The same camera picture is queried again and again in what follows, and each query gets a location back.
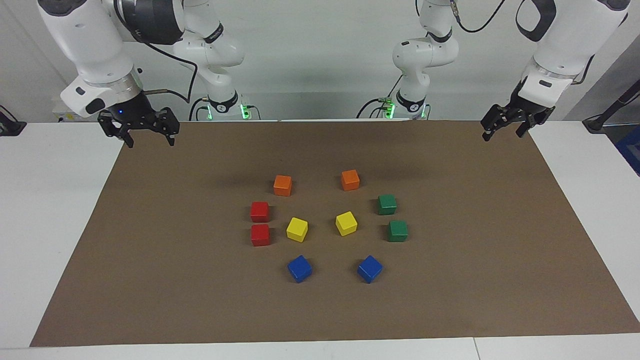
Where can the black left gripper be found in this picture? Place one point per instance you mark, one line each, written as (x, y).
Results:
(530, 102)

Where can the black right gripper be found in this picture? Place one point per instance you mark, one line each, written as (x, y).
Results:
(134, 111)

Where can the red wooden cube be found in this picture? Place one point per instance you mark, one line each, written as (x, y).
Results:
(259, 211)
(260, 235)

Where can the green wooden cube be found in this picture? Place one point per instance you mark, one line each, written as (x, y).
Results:
(387, 204)
(397, 231)

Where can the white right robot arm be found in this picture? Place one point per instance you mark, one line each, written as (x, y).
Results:
(85, 40)

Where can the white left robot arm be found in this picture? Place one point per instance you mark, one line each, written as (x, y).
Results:
(560, 45)

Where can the white power box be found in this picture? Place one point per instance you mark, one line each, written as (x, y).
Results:
(62, 114)

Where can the black stand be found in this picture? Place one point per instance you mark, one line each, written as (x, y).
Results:
(597, 122)

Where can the blue object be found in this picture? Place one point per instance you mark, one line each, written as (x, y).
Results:
(631, 150)

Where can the black clamp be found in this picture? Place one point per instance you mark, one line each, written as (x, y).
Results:
(10, 125)

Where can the orange wooden cube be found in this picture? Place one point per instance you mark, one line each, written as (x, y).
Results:
(282, 185)
(350, 180)

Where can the yellow wooden cube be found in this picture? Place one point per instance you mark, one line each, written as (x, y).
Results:
(297, 229)
(346, 223)

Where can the brown table mat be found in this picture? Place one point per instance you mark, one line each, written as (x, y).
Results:
(450, 300)

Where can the blue wooden cube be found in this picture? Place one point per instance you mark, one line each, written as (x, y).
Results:
(299, 268)
(369, 269)

